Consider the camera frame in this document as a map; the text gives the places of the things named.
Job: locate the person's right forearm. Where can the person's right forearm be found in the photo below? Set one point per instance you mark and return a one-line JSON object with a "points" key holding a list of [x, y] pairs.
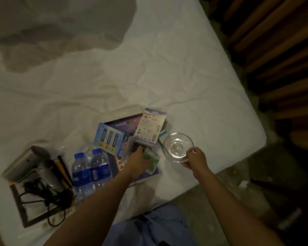
{"points": [[236, 212]]}

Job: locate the brown curtain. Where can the brown curtain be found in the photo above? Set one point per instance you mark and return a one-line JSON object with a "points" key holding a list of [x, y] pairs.
{"points": [[277, 59]]}

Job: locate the small green white packet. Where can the small green white packet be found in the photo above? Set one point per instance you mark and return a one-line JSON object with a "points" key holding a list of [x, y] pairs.
{"points": [[153, 160]]}

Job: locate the black pen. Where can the black pen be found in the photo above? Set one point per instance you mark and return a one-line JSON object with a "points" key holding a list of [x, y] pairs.
{"points": [[63, 169]]}

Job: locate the clear glass ashtray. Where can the clear glass ashtray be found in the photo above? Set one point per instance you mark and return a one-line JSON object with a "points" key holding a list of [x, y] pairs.
{"points": [[177, 147]]}

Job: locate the person's left forearm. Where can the person's left forearm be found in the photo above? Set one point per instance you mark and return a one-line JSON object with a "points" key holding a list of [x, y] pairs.
{"points": [[90, 215]]}

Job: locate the person's right hand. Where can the person's right hand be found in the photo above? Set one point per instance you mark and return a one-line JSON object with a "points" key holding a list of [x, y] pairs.
{"points": [[197, 162]]}

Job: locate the rumpled white duvet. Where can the rumpled white duvet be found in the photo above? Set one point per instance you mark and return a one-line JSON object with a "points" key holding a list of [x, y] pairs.
{"points": [[51, 23]]}

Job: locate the white bed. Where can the white bed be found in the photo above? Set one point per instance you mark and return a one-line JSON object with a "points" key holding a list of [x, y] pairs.
{"points": [[185, 74]]}

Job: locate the clear water bottle blue label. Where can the clear water bottle blue label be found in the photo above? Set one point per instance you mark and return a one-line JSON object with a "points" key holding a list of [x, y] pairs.
{"points": [[100, 169], [82, 176]]}

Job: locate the purple desk calendar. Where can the purple desk calendar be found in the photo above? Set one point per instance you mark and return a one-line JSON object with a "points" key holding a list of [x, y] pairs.
{"points": [[124, 123]]}

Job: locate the small teal box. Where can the small teal box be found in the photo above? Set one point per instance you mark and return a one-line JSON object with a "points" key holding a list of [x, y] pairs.
{"points": [[162, 136]]}

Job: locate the person's blue trousers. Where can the person's blue trousers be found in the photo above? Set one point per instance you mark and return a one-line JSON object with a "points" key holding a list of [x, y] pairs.
{"points": [[154, 228]]}

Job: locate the person's left hand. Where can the person's left hand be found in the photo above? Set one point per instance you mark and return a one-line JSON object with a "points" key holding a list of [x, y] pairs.
{"points": [[137, 165]]}

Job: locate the silver hair dryer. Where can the silver hair dryer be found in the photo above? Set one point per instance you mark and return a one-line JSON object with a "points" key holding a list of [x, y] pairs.
{"points": [[25, 164]]}

